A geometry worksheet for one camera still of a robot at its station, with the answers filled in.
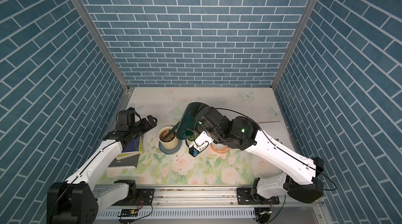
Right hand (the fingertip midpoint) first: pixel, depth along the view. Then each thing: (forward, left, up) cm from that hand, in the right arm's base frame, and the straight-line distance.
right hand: (204, 118), depth 64 cm
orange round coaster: (0, -8, -32) cm, 33 cm away
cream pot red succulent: (0, +18, -23) cm, 30 cm away
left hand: (+8, +29, -18) cm, 35 cm away
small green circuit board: (-31, +33, -35) cm, 58 cm away
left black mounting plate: (-25, +27, -31) cm, 48 cm away
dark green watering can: (0, +8, -8) cm, 12 cm away
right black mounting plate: (-21, -21, -32) cm, 44 cm away
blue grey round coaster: (-2, +19, -31) cm, 37 cm away
